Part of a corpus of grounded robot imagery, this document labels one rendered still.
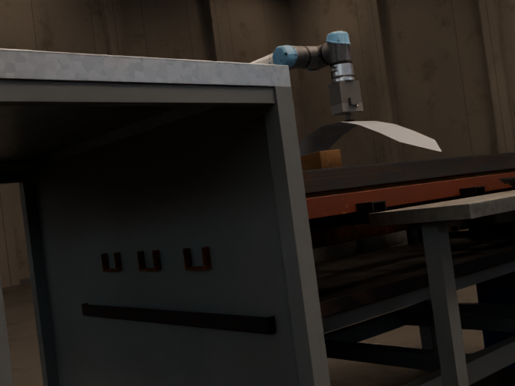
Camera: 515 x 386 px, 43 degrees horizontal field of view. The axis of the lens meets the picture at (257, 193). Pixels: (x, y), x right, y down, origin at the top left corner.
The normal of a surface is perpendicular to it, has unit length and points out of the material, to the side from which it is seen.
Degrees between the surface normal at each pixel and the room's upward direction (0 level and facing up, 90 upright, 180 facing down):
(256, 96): 90
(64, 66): 90
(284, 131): 90
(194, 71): 90
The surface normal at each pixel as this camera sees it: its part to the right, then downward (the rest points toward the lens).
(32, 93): 0.64, -0.10
